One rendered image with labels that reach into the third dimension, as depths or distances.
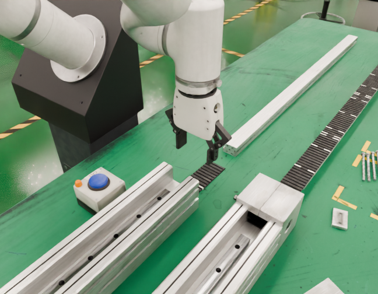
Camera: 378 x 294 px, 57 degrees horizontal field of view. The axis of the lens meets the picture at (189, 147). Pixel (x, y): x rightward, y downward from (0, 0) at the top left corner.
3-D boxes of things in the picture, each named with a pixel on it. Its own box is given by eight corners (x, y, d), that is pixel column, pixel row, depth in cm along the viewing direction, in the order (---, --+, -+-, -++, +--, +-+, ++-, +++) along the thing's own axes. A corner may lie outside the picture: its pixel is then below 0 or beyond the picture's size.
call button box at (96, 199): (104, 184, 84) (100, 164, 80) (133, 203, 79) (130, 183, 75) (77, 204, 79) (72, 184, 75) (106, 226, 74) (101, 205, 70)
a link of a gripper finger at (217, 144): (228, 137, 71) (226, 163, 75) (216, 132, 72) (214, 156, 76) (220, 145, 69) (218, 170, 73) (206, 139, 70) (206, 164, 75)
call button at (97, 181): (100, 176, 78) (98, 170, 77) (112, 184, 76) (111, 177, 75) (86, 186, 76) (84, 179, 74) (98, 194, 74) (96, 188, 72)
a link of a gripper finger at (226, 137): (235, 126, 67) (229, 147, 71) (203, 108, 70) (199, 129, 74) (231, 129, 66) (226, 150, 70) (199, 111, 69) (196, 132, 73)
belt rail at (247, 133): (346, 41, 152) (348, 34, 150) (356, 43, 150) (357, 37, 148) (222, 151, 93) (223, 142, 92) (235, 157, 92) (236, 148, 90)
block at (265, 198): (245, 198, 80) (249, 167, 74) (295, 225, 74) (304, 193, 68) (223, 223, 75) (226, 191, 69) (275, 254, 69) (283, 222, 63)
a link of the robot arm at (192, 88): (230, 71, 65) (229, 85, 67) (193, 58, 70) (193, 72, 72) (204, 88, 60) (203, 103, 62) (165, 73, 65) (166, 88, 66)
